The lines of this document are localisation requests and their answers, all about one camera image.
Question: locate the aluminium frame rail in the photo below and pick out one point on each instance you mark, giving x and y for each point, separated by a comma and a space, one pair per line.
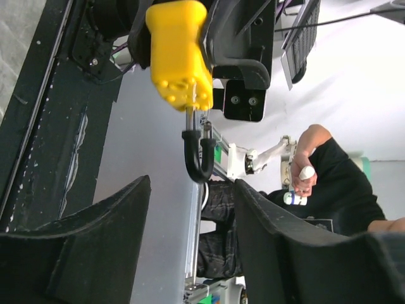
195, 290

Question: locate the person in black shirt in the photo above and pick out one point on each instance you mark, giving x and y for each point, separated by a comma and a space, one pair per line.
339, 197

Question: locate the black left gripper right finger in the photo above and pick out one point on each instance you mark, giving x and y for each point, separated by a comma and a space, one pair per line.
287, 260

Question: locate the yellow padlock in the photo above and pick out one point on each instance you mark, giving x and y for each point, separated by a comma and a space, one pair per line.
181, 77

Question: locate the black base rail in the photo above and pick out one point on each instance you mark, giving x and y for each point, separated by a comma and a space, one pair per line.
53, 132

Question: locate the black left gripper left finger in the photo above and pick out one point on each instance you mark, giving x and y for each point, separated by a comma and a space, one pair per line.
88, 257

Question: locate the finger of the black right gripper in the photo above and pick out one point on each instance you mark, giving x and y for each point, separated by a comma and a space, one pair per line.
139, 38
237, 41

